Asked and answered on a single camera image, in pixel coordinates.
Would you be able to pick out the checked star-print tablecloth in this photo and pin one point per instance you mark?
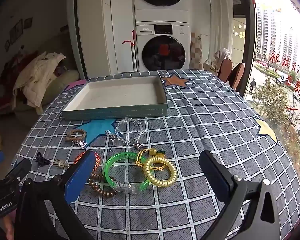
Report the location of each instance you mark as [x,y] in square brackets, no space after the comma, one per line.
[190,120]

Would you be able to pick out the checkered hanging cloth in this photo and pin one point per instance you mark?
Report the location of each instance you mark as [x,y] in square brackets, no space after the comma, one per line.
[196,52]

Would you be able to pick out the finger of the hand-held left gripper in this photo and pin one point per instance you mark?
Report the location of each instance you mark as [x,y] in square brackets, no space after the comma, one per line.
[18,171]

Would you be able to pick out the white tall cabinet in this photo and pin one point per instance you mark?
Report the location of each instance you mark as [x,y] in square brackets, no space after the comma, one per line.
[97,25]

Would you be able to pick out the black claw hair clip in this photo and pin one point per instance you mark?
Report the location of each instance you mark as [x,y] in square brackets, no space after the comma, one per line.
[41,160]

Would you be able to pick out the green translucent bangle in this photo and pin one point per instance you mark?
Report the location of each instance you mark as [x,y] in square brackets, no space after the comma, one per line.
[110,166]

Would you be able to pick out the white cloth bag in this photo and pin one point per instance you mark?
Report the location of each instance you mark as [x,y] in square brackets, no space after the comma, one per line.
[221,55]

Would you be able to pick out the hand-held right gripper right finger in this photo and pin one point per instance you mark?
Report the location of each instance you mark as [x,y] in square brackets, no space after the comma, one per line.
[213,173]

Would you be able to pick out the brown chair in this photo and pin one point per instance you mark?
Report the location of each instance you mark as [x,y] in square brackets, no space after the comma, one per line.
[224,70]
[237,77]

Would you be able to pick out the silver star hair clip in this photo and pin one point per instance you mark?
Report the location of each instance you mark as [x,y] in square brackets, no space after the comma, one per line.
[81,144]

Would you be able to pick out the teal jewelry box tray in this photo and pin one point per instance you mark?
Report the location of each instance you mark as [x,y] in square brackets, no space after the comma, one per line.
[120,92]

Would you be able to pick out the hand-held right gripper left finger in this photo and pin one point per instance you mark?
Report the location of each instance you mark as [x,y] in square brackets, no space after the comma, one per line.
[81,175]

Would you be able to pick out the pale green sofa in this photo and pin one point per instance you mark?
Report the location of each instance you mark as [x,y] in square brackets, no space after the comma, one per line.
[60,85]

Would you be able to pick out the white washing machine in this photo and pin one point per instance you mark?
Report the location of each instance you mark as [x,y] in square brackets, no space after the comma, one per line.
[162,50]

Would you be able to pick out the black window frame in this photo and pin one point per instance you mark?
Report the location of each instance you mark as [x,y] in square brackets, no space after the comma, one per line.
[248,42]

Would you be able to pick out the white stacked dryer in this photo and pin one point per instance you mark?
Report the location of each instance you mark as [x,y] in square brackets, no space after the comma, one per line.
[162,2]

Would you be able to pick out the wall picture frames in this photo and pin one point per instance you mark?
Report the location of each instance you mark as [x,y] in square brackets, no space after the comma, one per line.
[16,31]

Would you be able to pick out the beige jacket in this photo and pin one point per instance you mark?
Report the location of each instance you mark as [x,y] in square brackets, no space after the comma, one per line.
[37,77]

